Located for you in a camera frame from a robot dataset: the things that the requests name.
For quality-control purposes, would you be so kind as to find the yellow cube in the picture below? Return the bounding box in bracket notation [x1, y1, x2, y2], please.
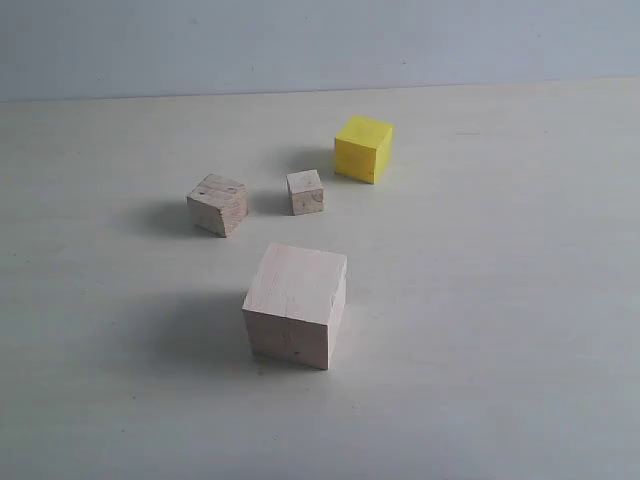
[334, 116, 394, 184]

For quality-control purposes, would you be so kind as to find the medium wooden cube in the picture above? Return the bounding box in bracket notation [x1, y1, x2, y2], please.
[186, 174, 248, 238]

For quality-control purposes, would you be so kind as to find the large light wooden cube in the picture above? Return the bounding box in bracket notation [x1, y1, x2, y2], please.
[242, 243, 347, 370]

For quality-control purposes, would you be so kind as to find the small wooden cube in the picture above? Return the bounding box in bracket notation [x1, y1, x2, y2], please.
[286, 169, 324, 215]

